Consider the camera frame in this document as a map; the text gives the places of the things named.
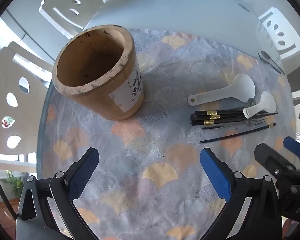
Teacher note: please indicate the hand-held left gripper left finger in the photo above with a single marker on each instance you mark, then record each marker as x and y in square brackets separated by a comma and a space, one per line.
[83, 172]

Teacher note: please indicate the metal fork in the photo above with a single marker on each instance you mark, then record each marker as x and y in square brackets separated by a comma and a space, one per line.
[255, 123]

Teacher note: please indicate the plain metal spoon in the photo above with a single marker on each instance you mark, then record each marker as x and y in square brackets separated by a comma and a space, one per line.
[265, 55]

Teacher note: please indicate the small ribbed white rice paddle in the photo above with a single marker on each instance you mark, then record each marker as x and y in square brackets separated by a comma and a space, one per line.
[265, 102]

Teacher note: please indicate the fan-patterned tablecloth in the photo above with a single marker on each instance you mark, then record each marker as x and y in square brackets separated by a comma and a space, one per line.
[152, 155]

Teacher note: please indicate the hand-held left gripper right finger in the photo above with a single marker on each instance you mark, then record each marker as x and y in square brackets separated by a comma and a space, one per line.
[215, 175]

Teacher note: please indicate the green potted plant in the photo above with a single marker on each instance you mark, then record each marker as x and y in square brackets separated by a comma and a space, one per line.
[13, 183]

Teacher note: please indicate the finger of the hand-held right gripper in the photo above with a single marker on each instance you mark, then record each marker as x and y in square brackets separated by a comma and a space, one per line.
[266, 156]
[295, 148]

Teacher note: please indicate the bamboo utensil holder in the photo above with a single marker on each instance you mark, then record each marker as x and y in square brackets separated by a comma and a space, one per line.
[97, 100]

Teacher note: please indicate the large white rice paddle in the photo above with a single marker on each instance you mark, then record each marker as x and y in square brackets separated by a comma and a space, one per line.
[240, 87]

